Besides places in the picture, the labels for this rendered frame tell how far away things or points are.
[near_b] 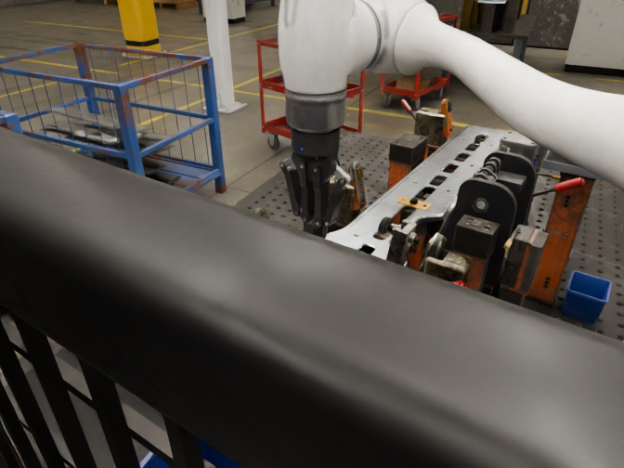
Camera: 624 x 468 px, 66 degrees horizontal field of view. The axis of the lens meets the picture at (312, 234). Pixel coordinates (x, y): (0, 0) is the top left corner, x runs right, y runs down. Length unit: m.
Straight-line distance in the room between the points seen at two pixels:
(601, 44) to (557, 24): 1.03
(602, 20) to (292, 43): 7.26
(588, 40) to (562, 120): 7.36
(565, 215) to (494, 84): 0.83
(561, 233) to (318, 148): 0.84
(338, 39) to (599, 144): 0.35
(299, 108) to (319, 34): 0.10
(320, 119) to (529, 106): 0.29
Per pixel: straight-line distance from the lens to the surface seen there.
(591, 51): 7.89
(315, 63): 0.68
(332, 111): 0.71
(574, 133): 0.51
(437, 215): 1.22
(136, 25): 8.32
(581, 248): 1.85
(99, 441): 0.73
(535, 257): 1.04
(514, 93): 0.55
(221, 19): 5.32
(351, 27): 0.69
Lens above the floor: 1.58
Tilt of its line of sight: 31 degrees down
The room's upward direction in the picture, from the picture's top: straight up
